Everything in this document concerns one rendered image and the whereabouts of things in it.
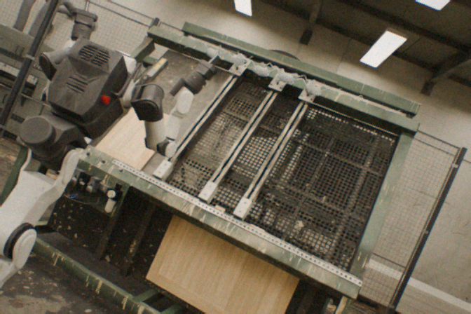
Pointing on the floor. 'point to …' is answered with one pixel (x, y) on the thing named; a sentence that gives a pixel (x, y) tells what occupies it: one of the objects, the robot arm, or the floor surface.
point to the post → (14, 174)
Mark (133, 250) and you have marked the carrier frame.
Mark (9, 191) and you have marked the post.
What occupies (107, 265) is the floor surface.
